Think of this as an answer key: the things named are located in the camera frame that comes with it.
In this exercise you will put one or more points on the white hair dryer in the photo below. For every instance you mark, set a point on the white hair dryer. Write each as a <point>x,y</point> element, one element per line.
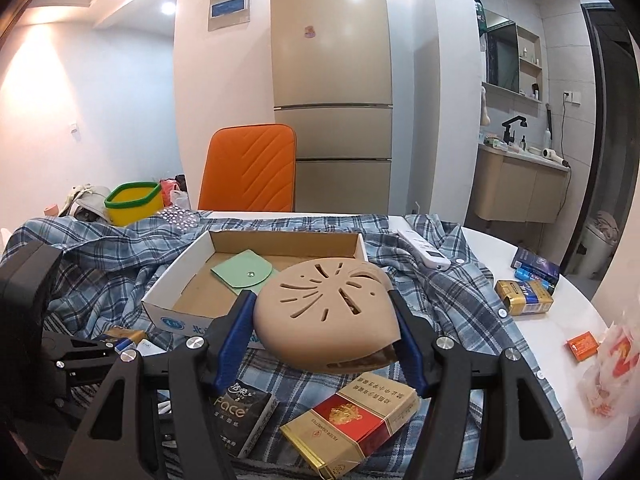
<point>551,154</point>

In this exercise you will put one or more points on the cardboard tray box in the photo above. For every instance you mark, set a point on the cardboard tray box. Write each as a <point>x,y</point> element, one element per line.
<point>204,281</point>

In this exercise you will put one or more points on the yellow green-rimmed bin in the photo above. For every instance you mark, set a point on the yellow green-rimmed bin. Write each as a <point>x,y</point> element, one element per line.
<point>133,201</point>

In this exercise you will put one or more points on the wall electrical panel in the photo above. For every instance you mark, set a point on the wall electrical panel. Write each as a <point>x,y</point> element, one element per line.
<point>226,13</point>

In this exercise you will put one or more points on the orange chair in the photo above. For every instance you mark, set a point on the orange chair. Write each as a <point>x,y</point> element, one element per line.
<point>250,168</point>

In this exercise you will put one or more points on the blue plaid shirt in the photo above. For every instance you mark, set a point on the blue plaid shirt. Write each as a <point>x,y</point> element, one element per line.
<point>105,272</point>

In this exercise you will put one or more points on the green felt pouch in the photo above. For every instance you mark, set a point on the green felt pouch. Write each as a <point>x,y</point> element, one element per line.
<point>244,271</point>

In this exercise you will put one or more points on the beige round silicone case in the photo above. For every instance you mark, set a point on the beige round silicone case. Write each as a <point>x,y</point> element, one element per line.
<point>329,315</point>

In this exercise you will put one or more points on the pile of beige cloth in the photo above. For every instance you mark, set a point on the pile of beige cloth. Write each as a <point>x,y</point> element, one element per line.
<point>86,202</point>

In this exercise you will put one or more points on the red white plastic bag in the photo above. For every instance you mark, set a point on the red white plastic bag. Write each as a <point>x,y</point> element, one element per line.
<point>610,386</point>

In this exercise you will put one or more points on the bathroom mirror cabinet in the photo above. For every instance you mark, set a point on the bathroom mirror cabinet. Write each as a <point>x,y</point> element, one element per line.
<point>512,57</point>

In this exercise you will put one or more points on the floral patterned cloth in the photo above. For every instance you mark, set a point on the floral patterned cloth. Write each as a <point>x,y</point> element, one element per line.
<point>182,218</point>

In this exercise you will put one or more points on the white power strip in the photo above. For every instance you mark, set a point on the white power strip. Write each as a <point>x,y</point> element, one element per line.
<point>429,254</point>

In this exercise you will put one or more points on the dark blue small box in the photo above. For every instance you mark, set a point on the dark blue small box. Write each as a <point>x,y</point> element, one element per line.
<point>535,264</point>

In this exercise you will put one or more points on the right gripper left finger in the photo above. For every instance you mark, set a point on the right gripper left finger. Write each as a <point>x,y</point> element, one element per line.
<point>200,384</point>

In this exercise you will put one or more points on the small orange box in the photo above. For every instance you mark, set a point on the small orange box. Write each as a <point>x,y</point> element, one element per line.
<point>583,346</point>

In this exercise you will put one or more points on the gold red cigarette pack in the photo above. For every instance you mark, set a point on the gold red cigarette pack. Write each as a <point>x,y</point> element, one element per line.
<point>339,433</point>

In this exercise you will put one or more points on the gold blue cigarette pack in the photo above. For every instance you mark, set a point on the gold blue cigarette pack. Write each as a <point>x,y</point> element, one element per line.
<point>122,339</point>
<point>523,298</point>

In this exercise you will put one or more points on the bathroom vanity cabinet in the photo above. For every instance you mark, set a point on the bathroom vanity cabinet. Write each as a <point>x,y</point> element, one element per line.
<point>519,188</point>

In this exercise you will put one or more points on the black face tissue pack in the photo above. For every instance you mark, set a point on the black face tissue pack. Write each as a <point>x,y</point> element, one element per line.
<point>242,413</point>

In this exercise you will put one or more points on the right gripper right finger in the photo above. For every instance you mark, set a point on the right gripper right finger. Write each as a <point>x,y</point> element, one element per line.
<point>520,435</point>

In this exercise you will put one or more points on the beige refrigerator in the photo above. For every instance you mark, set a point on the beige refrigerator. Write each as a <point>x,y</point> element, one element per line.
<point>332,84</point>

